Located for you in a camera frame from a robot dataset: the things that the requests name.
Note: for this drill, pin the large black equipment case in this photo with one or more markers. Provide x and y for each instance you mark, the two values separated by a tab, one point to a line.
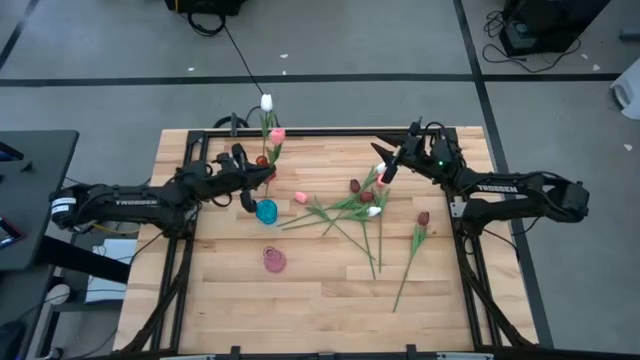
545	25

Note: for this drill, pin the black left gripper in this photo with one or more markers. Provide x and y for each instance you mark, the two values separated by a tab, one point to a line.
225	177

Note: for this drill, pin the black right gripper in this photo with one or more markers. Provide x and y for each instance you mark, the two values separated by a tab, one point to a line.
417	150

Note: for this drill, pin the dark red artificial tulip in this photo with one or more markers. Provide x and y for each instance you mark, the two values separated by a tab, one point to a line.
354	186
423	218
367	196

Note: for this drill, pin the white plastic object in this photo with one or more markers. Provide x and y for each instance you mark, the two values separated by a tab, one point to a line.
630	92

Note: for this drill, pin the pink glass vase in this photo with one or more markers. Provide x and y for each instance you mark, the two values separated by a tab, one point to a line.
274	260

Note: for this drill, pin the dark flat device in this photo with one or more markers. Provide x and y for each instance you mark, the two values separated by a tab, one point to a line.
10	151

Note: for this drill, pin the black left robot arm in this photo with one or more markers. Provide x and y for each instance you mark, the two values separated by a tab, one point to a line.
125	202

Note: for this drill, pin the grey frame clamp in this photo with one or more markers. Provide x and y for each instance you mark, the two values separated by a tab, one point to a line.
411	351
416	124
235	351
233	125

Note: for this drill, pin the red-cased phone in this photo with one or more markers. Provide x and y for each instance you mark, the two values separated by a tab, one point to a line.
9	232

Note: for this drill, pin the red glass vase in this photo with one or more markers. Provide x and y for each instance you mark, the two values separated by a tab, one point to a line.
261	161

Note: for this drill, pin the blue glass vase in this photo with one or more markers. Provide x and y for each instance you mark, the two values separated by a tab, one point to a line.
266	212

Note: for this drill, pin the black desk foot bar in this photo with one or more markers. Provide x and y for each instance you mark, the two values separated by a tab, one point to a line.
85	260

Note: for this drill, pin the black desk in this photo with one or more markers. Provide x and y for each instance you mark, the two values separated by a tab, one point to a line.
35	200

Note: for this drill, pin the black equipment box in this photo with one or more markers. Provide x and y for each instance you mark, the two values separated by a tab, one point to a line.
205	5

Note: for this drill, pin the white artificial tulip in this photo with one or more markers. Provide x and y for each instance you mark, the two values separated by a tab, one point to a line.
373	211
266	102

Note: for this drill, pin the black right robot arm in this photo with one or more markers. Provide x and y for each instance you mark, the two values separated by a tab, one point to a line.
500	189

